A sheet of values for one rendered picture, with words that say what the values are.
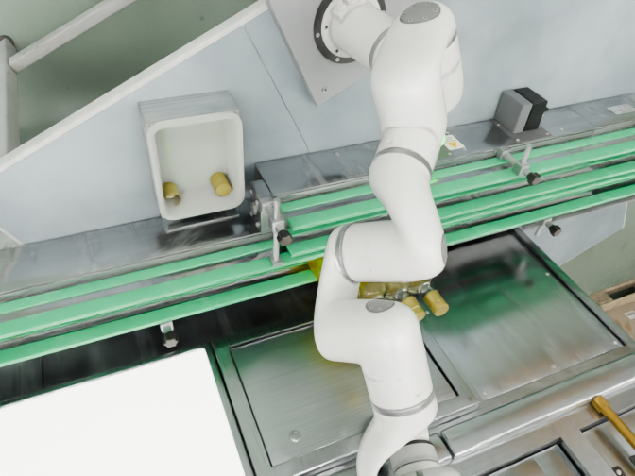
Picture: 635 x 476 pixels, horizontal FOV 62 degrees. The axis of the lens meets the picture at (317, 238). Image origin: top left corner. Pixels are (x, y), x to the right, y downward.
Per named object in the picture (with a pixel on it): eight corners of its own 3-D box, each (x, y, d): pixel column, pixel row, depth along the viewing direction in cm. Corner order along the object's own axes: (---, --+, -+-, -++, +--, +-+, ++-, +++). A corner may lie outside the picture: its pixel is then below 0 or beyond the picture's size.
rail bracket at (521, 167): (491, 156, 128) (527, 187, 119) (500, 128, 123) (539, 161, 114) (505, 153, 130) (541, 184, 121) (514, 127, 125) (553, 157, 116)
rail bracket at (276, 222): (258, 242, 115) (278, 282, 106) (257, 178, 103) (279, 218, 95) (271, 239, 116) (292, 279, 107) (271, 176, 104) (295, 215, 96)
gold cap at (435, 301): (439, 288, 112) (451, 303, 109) (435, 299, 114) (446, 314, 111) (425, 291, 110) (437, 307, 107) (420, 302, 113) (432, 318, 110)
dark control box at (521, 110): (492, 117, 138) (512, 134, 133) (501, 89, 133) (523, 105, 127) (517, 112, 141) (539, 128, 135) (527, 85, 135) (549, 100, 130)
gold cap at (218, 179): (220, 187, 116) (226, 199, 113) (206, 181, 113) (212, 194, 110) (229, 175, 114) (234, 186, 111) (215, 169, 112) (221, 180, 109)
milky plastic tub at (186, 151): (154, 197, 112) (162, 223, 107) (136, 102, 97) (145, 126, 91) (233, 182, 118) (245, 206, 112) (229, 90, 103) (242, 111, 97)
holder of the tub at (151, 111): (158, 214, 116) (165, 238, 111) (137, 101, 98) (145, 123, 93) (233, 199, 122) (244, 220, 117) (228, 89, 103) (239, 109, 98)
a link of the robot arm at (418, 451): (433, 481, 88) (428, 464, 90) (444, 457, 82) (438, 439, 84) (389, 486, 87) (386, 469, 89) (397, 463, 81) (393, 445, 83)
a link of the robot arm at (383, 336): (463, 348, 77) (373, 341, 86) (434, 208, 72) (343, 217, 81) (417, 415, 64) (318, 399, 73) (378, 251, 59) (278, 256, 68)
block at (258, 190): (248, 215, 118) (258, 235, 113) (247, 181, 112) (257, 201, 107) (263, 212, 119) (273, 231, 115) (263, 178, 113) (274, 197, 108)
